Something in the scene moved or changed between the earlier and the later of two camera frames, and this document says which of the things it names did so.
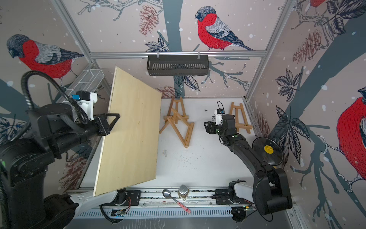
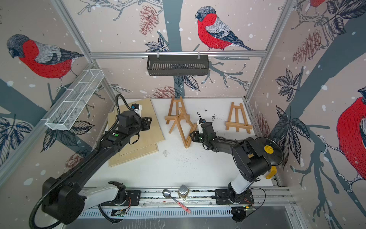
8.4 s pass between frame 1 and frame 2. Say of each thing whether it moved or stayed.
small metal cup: stayed
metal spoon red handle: stayed
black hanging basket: stayed
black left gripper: moved
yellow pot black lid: stayed
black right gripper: moved
